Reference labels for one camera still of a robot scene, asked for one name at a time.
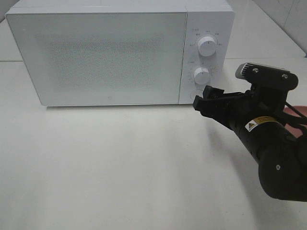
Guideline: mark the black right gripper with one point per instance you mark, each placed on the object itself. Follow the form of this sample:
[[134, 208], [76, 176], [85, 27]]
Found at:
[[243, 113]]

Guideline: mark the round white door button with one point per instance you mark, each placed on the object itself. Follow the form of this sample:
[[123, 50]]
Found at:
[[196, 93]]

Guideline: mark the pink round plate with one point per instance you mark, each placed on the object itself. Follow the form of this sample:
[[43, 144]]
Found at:
[[303, 110]]

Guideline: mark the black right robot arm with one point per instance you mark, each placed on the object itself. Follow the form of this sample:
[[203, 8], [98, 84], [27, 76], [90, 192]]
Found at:
[[275, 135]]

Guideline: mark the lower white microwave knob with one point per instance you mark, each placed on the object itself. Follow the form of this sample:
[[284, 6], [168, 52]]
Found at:
[[201, 76]]

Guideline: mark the white microwave knob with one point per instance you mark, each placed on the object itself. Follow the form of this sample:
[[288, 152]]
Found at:
[[207, 45], [201, 76]]

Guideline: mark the upper white microwave knob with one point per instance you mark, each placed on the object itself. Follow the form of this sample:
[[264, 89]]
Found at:
[[207, 45]]

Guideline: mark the white microwave oven body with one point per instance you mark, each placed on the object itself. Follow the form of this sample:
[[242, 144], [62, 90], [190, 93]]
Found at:
[[203, 17]]

